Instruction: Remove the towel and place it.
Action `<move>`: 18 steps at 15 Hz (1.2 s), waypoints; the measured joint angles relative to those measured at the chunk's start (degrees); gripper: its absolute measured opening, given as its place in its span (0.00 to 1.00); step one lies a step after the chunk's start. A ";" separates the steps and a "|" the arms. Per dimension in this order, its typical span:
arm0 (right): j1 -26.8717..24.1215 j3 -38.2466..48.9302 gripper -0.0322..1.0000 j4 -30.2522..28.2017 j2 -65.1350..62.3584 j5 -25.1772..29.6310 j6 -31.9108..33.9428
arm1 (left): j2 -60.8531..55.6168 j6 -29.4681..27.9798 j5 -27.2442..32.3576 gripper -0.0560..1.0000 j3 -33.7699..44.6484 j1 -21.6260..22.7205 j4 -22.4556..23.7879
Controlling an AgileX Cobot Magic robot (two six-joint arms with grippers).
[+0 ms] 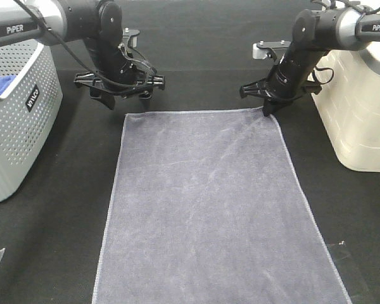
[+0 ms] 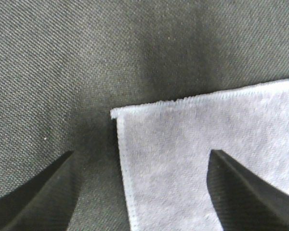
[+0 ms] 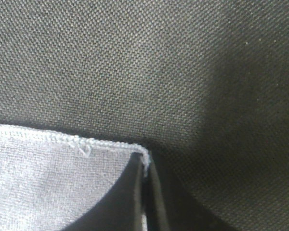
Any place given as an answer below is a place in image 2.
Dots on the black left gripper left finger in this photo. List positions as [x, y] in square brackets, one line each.
[47, 201]

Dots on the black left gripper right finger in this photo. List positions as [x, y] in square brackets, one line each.
[242, 200]

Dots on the grey microfiber towel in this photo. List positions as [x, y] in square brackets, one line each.
[164, 151]

